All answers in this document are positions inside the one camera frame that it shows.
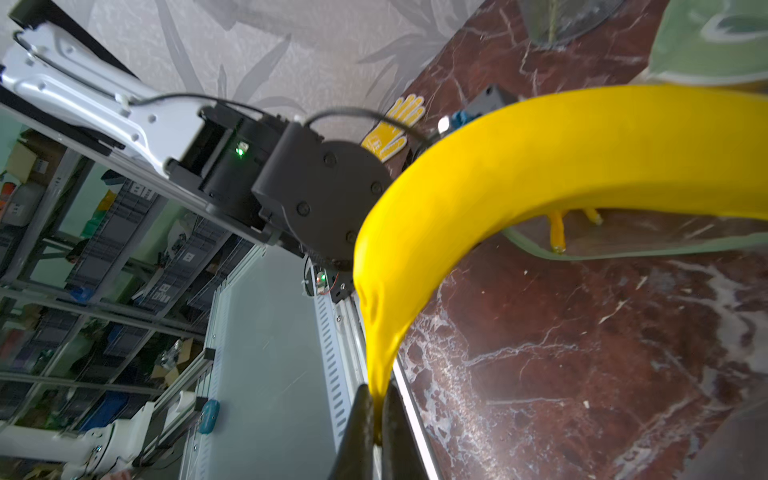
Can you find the yellow work glove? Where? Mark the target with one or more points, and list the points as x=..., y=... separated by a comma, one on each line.
x=385, y=140

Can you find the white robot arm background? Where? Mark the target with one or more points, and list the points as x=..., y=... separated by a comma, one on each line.
x=97, y=451

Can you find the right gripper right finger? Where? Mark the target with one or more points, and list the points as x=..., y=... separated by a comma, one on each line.
x=400, y=455

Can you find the storage shelving rack background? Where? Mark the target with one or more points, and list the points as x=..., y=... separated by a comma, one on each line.
x=106, y=286

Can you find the zip-top bag with bananas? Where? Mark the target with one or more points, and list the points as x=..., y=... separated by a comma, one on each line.
x=699, y=43

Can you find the aluminium front rail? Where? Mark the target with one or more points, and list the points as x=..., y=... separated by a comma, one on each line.
x=287, y=363

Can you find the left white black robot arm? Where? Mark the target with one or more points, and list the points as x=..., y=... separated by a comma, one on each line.
x=209, y=148

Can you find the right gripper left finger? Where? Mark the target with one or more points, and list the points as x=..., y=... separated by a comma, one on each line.
x=354, y=460

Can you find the bag banana two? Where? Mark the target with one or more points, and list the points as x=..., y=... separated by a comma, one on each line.
x=557, y=232

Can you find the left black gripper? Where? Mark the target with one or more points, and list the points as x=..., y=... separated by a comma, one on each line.
x=323, y=190

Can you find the bag banana one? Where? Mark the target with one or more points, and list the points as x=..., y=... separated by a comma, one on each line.
x=674, y=149

